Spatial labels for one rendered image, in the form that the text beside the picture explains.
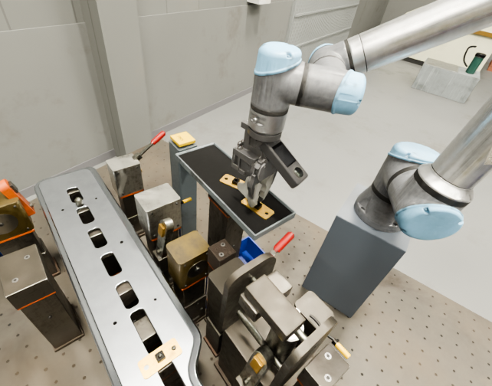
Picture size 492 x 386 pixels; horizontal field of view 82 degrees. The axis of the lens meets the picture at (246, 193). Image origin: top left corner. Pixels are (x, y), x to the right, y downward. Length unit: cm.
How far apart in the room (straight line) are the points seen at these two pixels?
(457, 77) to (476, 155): 561
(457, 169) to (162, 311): 68
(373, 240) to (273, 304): 43
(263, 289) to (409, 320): 82
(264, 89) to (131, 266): 55
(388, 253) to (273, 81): 58
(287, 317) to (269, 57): 44
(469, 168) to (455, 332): 82
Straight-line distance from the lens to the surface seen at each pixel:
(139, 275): 79
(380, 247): 88
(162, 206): 78
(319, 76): 53
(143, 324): 74
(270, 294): 55
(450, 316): 139
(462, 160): 65
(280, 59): 51
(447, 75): 624
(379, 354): 116
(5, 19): 231
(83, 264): 84
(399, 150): 78
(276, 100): 53
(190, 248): 72
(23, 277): 84
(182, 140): 93
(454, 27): 68
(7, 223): 102
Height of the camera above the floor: 166
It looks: 42 degrees down
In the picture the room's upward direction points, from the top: 9 degrees clockwise
